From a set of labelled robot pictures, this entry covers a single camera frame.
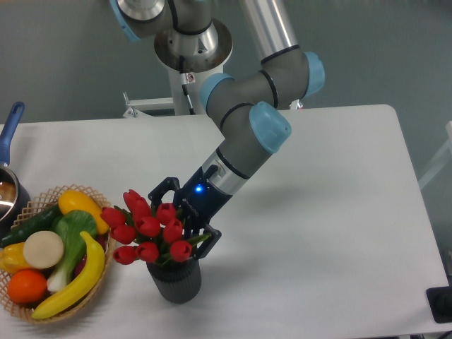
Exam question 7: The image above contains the blue handled saucepan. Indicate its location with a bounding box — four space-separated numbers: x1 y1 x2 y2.
1 102 30 238

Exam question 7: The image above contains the yellow squash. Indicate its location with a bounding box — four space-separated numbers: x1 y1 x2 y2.
58 190 109 234

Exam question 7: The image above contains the orange plastic fruit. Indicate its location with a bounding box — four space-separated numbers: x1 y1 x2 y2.
7 269 47 304

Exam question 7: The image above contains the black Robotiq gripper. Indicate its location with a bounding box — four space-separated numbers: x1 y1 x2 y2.
148 165 232 260

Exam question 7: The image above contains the green cucumber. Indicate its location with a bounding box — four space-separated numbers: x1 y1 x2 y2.
1 205 62 248

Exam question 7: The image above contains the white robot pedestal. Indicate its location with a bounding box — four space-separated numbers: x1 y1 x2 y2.
121 65 304 119

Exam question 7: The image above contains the woven wicker basket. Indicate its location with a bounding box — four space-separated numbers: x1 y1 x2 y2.
0 183 117 325

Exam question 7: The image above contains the dark grey ribbed vase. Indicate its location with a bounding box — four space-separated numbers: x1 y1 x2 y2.
147 240 201 304

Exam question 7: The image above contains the beige round disc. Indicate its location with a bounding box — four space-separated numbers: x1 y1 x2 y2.
23 231 64 269

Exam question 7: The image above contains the white frame at right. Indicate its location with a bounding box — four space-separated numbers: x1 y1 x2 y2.
418 121 451 190

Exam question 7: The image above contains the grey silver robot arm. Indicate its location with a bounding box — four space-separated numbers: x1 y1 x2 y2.
110 1 325 259

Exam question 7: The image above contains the red tulip bouquet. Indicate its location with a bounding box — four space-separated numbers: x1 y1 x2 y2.
100 189 210 268

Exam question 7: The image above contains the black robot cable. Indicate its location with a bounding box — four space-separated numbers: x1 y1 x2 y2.
178 56 196 115

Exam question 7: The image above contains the black device at table edge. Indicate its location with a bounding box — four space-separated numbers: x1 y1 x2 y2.
426 286 451 323

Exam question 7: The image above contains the yellow bell pepper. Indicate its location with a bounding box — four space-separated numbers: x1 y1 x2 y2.
1 242 32 274

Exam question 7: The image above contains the green white bok choy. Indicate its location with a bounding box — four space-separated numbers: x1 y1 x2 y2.
47 210 97 293

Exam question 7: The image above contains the yellow plastic banana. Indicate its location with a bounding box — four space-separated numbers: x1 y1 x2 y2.
31 231 105 321

